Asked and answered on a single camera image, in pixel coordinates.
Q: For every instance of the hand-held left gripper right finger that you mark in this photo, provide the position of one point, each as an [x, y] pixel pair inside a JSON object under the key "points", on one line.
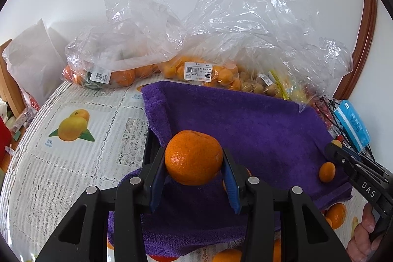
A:
{"points": [[232, 185]]}

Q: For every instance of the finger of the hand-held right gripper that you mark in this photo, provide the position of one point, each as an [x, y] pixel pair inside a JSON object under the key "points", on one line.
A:
{"points": [[336, 153], [356, 155]]}

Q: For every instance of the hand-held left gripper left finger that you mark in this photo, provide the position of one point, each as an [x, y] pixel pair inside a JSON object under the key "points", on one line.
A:
{"points": [[158, 180]]}

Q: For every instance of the small orange kumquat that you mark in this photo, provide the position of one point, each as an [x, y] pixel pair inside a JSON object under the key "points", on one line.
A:
{"points": [[327, 172]]}

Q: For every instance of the large orange mandarin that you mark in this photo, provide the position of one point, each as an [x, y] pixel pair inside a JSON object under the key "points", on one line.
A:
{"points": [[194, 157]]}

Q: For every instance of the person's right hand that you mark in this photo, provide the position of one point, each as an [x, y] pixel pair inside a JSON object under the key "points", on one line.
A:
{"points": [[357, 245]]}

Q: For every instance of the blue tissue pack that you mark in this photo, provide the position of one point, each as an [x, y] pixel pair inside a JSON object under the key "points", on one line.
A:
{"points": [[353, 125]]}

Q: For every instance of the clear bag of red fruit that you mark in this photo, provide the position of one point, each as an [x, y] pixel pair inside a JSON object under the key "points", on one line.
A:
{"points": [[325, 114]]}

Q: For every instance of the purple towel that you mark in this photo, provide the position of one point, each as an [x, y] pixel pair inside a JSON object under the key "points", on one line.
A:
{"points": [[245, 133]]}

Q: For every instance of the clear bag of yellow fruit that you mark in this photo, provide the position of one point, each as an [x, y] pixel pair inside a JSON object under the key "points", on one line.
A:
{"points": [[299, 93]]}

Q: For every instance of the fruit print lace tablecloth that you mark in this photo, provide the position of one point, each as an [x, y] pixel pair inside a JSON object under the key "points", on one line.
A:
{"points": [[76, 179]]}

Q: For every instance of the clear bag of tan fruit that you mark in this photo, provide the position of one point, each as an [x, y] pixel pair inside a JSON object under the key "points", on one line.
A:
{"points": [[261, 85]]}

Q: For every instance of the clear bag of mandarins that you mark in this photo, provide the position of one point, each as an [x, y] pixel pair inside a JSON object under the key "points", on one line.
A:
{"points": [[122, 44]]}

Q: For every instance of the red white plastic bag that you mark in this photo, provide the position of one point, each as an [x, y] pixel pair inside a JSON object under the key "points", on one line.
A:
{"points": [[30, 105]]}

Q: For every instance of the red box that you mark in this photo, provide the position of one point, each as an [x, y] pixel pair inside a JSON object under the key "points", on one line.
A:
{"points": [[4, 136]]}

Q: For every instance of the clear bag of small oranges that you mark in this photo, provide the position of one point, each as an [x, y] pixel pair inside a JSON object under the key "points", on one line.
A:
{"points": [[233, 22]]}

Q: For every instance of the wooden furniture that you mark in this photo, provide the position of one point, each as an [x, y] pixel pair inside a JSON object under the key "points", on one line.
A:
{"points": [[10, 87]]}

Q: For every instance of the wooden door frame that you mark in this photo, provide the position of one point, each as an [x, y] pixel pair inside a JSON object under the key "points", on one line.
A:
{"points": [[363, 44]]}

